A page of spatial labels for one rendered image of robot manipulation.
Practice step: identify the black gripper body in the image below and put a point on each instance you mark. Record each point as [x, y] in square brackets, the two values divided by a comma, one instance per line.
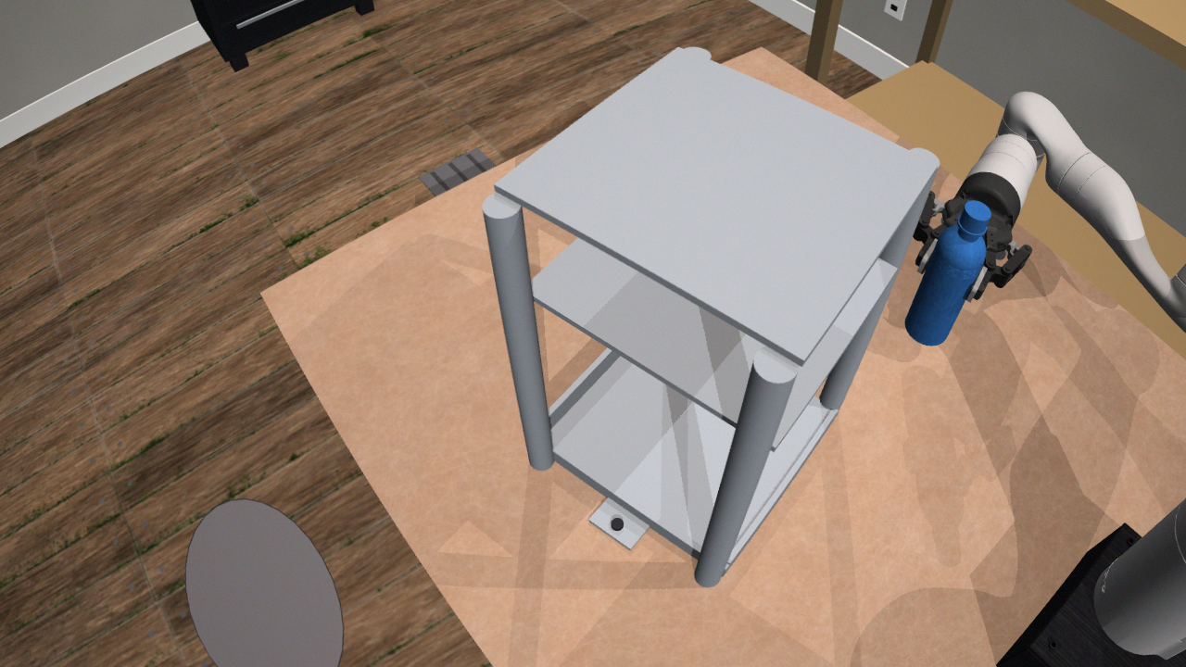
[997, 194]

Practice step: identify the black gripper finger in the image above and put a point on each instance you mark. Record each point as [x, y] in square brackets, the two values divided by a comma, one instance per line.
[927, 235]
[990, 272]

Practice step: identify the blue bottle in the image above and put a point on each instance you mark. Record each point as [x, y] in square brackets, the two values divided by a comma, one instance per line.
[954, 265]

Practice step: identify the grey metal shelving unit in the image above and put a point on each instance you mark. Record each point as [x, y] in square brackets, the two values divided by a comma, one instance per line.
[716, 211]

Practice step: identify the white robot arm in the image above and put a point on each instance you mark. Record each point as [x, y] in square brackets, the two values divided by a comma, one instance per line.
[1140, 599]

